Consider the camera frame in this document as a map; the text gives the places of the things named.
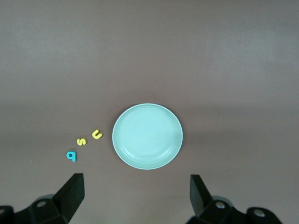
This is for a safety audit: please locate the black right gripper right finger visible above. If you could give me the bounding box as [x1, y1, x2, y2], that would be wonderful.
[186, 175, 283, 224]

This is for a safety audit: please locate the light green plate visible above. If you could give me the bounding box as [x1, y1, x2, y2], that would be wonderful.
[112, 103, 184, 170]

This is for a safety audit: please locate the teal letter b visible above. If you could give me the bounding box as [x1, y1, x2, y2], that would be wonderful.
[66, 150, 78, 163]

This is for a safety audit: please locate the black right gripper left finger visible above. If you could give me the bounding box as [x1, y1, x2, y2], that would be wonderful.
[0, 173, 85, 224]

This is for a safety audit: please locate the brown table cover sheet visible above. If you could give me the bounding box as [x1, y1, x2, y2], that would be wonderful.
[0, 0, 299, 224]

